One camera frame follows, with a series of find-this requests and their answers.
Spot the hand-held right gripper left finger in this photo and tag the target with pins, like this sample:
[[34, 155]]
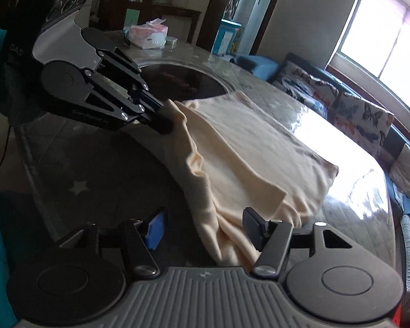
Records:
[[157, 230]]

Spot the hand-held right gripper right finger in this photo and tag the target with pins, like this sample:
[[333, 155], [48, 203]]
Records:
[[255, 229]]

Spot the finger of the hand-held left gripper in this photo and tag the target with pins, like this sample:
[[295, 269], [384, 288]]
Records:
[[123, 65], [123, 102]]

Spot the cream garment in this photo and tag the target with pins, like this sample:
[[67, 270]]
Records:
[[242, 150]]

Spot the pink white tissue pack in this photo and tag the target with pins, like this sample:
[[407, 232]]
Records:
[[147, 36]]

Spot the small white green box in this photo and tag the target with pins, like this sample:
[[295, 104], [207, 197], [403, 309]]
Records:
[[172, 41]]

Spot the black round cooktop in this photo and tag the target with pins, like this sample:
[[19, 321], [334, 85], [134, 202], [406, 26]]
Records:
[[184, 82]]

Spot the dark wooden cabinet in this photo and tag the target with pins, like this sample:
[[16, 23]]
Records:
[[177, 20]]

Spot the blue white bin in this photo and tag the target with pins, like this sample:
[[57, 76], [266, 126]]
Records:
[[225, 39]]

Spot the blue corner sofa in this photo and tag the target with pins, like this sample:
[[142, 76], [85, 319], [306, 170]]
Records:
[[259, 66]]

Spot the small butterfly print pillow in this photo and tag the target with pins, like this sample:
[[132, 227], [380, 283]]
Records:
[[304, 85]]

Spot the large butterfly print pillow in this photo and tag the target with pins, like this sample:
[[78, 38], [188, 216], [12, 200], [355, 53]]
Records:
[[362, 119]]

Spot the patterned sofa cover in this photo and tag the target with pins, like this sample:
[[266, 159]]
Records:
[[408, 252]]

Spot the grey pillow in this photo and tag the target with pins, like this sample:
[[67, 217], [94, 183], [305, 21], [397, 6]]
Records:
[[408, 174]]

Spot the window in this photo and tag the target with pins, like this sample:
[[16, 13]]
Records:
[[379, 34]]

